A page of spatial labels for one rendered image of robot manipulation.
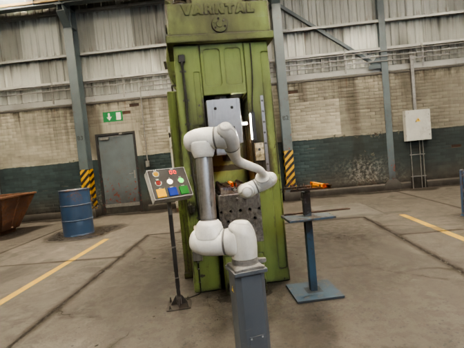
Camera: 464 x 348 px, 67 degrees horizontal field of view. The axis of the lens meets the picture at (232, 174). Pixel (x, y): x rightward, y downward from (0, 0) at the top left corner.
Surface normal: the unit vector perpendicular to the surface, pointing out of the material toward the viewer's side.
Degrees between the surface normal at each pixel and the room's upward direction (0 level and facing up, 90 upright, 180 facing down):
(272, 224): 90
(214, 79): 90
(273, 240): 90
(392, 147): 90
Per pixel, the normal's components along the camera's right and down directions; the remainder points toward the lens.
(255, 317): 0.29, 0.02
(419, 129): -0.05, 0.06
